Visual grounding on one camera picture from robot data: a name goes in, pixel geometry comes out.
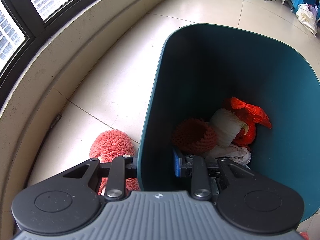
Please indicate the cabbage leaf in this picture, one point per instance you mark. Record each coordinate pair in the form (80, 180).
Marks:
(227, 126)

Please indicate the dark teal trash bin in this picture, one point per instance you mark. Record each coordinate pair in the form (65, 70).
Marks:
(200, 67)

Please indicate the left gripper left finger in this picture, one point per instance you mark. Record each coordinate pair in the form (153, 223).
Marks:
(117, 172)

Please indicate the orange foam fruit net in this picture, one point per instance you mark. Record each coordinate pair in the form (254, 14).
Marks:
(194, 136)

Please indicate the pink fluffy slipper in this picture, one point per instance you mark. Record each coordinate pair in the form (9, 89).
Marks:
(109, 145)

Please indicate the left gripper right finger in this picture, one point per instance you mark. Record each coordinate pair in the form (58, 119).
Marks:
(199, 177)

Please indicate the red plastic bag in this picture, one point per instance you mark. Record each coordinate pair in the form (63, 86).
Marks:
(250, 115)

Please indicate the white paper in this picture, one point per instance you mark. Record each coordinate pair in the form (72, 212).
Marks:
(240, 155)

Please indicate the white tote bag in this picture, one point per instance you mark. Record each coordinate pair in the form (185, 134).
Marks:
(307, 16)

